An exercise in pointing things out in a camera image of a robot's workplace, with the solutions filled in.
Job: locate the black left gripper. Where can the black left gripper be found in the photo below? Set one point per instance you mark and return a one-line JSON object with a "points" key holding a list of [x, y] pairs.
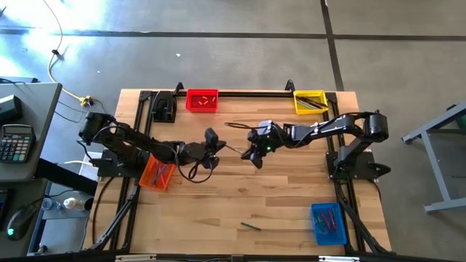
{"points": [[194, 153]]}

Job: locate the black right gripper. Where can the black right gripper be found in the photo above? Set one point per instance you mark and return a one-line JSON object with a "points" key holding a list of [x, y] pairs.
{"points": [[265, 136]]}

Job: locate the teal pen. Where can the teal pen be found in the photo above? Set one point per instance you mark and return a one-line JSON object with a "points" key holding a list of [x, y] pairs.
{"points": [[306, 103]]}

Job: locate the short green crayon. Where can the short green crayon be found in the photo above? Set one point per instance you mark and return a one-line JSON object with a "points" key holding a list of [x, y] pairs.
{"points": [[318, 222]]}

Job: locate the thin red crayon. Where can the thin red crayon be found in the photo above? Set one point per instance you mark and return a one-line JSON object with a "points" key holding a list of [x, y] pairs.
{"points": [[332, 220]]}

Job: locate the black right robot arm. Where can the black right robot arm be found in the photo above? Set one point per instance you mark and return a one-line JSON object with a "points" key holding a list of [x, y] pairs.
{"points": [[327, 127]]}

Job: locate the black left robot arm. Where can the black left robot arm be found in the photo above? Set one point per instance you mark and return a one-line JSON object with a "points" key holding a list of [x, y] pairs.
{"points": [[138, 143]]}

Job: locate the red plastic bin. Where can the red plastic bin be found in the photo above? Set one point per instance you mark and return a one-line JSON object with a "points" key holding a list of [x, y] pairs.
{"points": [[193, 108]]}

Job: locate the orange plastic bin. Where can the orange plastic bin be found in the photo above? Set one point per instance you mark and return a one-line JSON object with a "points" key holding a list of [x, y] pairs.
{"points": [[165, 185]]}

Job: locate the yellow plastic bin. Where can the yellow plastic bin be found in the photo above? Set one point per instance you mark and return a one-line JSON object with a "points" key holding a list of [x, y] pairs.
{"points": [[302, 111]]}

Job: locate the dark green crayon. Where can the dark green crayon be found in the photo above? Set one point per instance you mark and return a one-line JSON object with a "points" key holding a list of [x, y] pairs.
{"points": [[251, 226]]}

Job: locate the blue plastic bin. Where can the blue plastic bin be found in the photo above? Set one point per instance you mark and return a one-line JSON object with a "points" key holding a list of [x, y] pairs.
{"points": [[338, 234]]}

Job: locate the white plastic bottle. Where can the white plastic bottle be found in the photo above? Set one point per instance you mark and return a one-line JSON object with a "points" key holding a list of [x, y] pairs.
{"points": [[73, 203]]}

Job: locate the clear plastic bottle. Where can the clear plastic bottle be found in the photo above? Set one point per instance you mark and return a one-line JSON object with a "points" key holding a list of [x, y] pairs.
{"points": [[51, 204]]}

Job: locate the grey desk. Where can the grey desk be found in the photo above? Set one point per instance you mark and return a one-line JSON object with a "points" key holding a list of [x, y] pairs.
{"points": [[43, 109]]}

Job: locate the grey metal bench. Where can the grey metal bench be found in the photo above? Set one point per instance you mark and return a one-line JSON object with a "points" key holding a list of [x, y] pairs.
{"points": [[435, 167]]}

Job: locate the black desk calculator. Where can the black desk calculator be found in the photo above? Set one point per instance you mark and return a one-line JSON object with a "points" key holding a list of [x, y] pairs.
{"points": [[16, 143]]}

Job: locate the black computer mouse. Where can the black computer mouse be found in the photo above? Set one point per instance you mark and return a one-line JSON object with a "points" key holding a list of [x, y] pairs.
{"points": [[20, 220]]}

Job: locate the black desk device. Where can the black desk device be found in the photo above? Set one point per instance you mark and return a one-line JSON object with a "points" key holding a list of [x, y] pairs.
{"points": [[9, 109]]}

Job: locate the black aluminium table frame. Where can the black aluminium table frame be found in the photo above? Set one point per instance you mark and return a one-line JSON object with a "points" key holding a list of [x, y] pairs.
{"points": [[247, 94]]}

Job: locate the silver metal bracket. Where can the silver metal bracket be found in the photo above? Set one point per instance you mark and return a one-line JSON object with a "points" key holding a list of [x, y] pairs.
{"points": [[134, 258], [338, 258]]}

